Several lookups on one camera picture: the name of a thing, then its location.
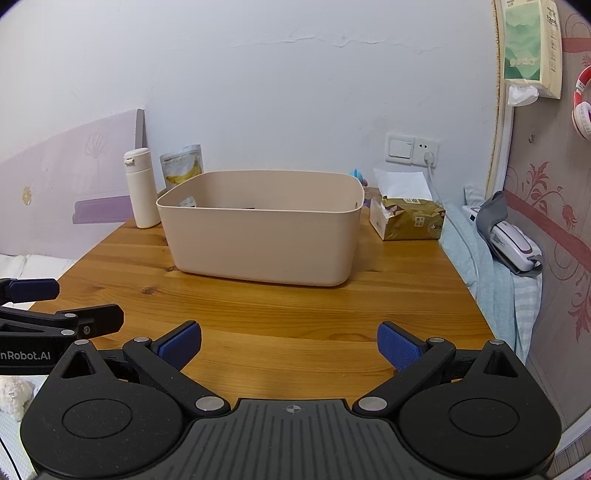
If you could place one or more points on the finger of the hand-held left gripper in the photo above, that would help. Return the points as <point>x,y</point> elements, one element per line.
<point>32,290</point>
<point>99,318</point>

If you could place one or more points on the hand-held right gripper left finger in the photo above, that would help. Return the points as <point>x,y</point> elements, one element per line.
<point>178,345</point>

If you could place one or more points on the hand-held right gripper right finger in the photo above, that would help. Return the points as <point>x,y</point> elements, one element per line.
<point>398,347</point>

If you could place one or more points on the beige plastic storage bin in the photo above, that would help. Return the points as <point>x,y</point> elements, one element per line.
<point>258,244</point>

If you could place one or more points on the white bed sheet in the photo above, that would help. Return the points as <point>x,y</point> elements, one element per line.
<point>27,267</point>

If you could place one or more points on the cream fluffy plush toy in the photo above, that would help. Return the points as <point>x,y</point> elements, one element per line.
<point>14,394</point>

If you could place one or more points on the pink and purple headboard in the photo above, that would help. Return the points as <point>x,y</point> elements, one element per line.
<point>55,194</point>

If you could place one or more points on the light blue blanket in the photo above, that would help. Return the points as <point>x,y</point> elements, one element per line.
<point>480,258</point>

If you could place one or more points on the gold tissue pack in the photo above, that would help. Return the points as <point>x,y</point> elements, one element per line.
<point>415,221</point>

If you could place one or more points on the white thermos bottle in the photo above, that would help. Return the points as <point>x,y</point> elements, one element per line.
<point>141,194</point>

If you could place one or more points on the white plastic gadget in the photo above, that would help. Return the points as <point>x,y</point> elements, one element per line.
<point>471,213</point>

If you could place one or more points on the brown floral cloth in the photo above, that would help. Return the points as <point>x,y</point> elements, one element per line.
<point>369,196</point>

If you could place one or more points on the white blood pressure monitor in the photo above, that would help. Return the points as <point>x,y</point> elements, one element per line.
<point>512,242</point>

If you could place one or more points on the white paper sheet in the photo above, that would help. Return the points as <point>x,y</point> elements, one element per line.
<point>401,184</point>

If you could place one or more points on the banana print snack pouch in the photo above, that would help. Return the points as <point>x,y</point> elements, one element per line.
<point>182,166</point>

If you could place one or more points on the blue toy figure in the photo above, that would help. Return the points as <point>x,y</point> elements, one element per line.
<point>358,175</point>

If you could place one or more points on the white power plug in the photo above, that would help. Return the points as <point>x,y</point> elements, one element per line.
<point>429,158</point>

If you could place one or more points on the floral patterned board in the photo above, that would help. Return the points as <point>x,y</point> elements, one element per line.
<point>563,230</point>

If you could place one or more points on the pink headphones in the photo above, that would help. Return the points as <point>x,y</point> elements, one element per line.
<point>582,115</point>

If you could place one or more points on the green hanging tissue box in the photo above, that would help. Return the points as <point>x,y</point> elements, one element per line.
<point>521,46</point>

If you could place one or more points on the white wall switch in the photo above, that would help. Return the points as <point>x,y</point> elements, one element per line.
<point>399,148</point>

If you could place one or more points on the white wall socket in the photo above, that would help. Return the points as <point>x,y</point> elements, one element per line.
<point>420,144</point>

